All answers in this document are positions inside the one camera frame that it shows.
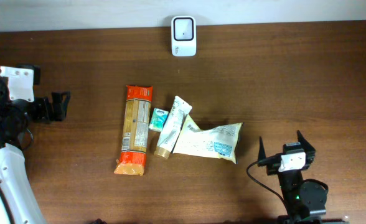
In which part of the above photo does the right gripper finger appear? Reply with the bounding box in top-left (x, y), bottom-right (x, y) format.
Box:
top-left (296, 130), bottom-right (316, 164)
top-left (257, 136), bottom-right (266, 167)

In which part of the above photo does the pale yellow snack bag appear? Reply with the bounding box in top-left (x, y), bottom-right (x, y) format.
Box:
top-left (172, 115), bottom-right (243, 164)

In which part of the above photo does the orange spaghetti packet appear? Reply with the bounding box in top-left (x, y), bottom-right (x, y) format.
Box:
top-left (114, 85), bottom-right (153, 175)

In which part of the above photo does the white cream tube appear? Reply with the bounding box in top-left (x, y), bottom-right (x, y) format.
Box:
top-left (154, 96), bottom-right (192, 159)

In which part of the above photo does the teal tissue pack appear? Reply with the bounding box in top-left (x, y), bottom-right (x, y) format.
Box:
top-left (148, 108), bottom-right (169, 133)

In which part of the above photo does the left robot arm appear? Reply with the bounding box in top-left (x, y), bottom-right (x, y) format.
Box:
top-left (0, 77), bottom-right (70, 223)

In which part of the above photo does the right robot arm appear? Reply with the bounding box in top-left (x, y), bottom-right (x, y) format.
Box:
top-left (256, 131), bottom-right (329, 223)

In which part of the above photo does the white barcode scanner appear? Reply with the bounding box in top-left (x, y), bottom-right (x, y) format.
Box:
top-left (171, 16), bottom-right (197, 57)

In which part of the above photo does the right black cable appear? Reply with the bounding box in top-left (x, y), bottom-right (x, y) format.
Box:
top-left (246, 155), bottom-right (291, 218)

